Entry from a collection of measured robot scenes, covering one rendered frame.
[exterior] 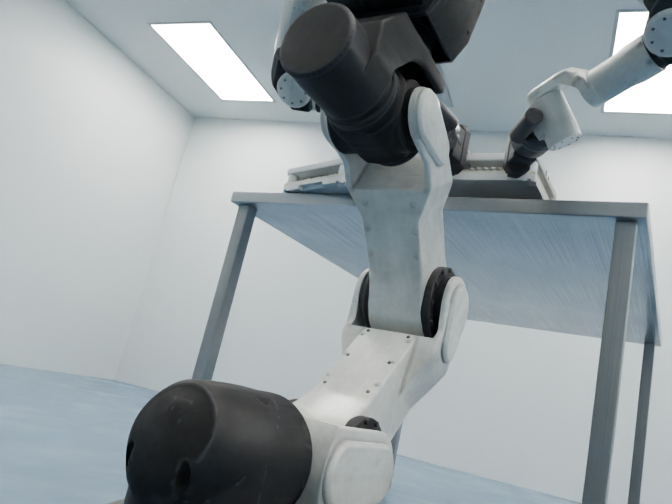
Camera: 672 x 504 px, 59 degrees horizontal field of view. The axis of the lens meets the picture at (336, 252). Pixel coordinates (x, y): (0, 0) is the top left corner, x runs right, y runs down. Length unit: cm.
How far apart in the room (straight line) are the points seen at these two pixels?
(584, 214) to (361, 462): 78
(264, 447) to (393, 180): 52
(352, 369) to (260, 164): 525
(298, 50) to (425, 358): 52
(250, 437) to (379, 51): 51
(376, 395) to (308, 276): 460
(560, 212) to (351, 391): 66
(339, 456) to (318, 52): 50
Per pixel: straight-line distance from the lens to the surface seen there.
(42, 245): 543
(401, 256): 101
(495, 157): 146
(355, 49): 78
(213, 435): 61
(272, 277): 563
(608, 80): 118
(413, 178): 99
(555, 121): 122
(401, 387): 98
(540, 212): 137
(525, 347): 495
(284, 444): 68
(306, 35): 82
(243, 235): 174
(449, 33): 99
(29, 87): 530
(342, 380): 94
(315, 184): 158
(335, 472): 74
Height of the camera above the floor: 38
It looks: 13 degrees up
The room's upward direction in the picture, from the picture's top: 13 degrees clockwise
